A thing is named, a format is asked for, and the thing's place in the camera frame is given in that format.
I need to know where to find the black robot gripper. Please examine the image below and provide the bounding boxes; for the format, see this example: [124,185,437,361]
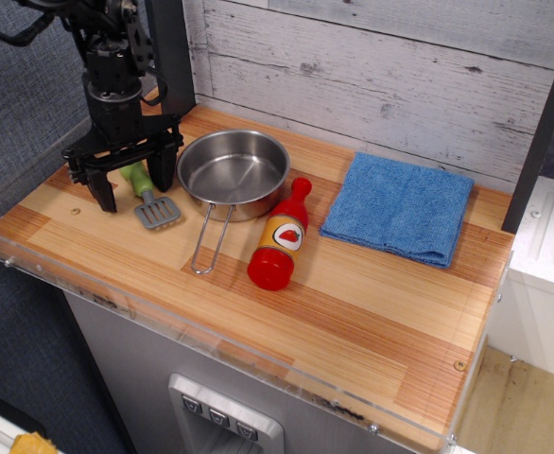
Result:
[63,89,182,213]

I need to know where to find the green handled grey spatula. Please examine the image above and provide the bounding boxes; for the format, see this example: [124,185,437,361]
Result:
[119,162,182,230]

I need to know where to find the stainless steel pan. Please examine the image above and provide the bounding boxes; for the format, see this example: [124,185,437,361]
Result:
[176,129,290,275]

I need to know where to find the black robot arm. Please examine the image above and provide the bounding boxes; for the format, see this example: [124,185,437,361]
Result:
[23,1,182,212]

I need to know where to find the red toy ketchup bottle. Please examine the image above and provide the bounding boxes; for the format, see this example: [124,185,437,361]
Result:
[247,178,312,290]

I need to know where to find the blue folded cloth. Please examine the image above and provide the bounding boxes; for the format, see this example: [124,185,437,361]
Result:
[320,152,474,269]

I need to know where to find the clear acrylic table guard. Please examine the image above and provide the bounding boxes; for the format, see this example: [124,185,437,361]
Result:
[0,107,513,453]

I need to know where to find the grey toy fridge cabinet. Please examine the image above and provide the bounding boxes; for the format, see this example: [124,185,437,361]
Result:
[66,294,404,453]

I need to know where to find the silver dispenser button panel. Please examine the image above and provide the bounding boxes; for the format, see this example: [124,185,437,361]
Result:
[168,374,286,454]

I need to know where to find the yellow object bottom left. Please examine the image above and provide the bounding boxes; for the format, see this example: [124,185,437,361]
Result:
[9,432,58,454]

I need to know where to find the white toy sink unit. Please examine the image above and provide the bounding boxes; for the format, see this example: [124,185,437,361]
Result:
[487,177,554,374]

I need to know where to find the black left frame post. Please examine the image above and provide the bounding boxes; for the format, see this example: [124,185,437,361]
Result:
[145,0,196,117]

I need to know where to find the black frame post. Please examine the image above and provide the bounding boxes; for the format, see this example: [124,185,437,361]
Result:
[145,0,196,117]
[501,79,554,234]

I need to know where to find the black right frame post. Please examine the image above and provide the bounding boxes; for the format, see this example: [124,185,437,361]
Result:
[501,79,554,234]

